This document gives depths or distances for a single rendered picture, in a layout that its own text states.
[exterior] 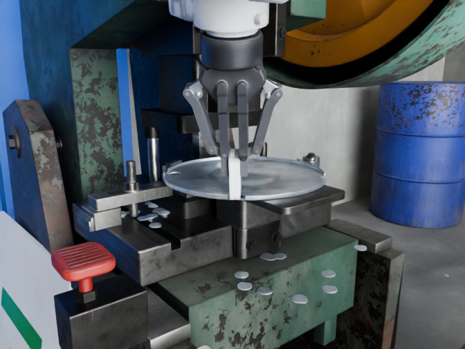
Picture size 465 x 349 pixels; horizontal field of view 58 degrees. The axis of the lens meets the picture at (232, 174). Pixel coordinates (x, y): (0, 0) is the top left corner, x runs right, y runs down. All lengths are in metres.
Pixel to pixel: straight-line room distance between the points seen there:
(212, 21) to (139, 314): 0.35
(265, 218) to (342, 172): 2.44
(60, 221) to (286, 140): 1.89
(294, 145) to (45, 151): 1.96
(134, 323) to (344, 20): 0.80
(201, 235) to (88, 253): 0.23
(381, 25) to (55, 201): 0.77
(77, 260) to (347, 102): 2.71
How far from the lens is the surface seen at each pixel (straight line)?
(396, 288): 0.92
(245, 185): 0.70
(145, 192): 0.78
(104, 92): 0.93
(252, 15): 0.49
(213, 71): 0.54
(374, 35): 0.97
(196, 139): 0.83
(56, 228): 0.98
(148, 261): 0.67
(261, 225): 0.74
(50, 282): 0.97
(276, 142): 2.61
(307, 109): 2.77
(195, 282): 0.68
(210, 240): 0.72
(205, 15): 0.49
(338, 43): 1.03
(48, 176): 0.98
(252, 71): 0.53
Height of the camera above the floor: 0.97
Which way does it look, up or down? 14 degrees down
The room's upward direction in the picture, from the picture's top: straight up
